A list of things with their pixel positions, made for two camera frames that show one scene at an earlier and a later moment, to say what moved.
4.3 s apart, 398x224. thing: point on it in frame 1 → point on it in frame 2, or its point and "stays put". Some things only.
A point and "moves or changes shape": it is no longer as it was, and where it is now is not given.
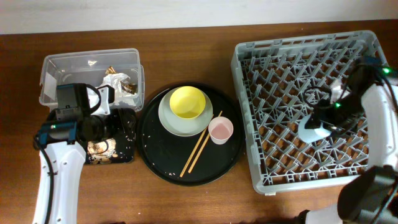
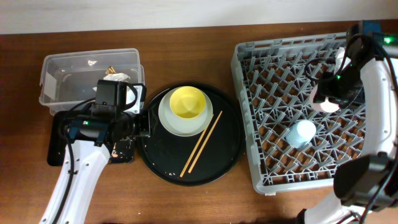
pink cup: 221,129 moves or changes shape
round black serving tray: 166,154 stays put
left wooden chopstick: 194,152 stays put
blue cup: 310,135 → 301,134
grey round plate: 180,126 stays put
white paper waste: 122,98 moves or changes shape
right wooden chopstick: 201,149 stays put
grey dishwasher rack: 270,76 stays put
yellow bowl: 187,102 stays put
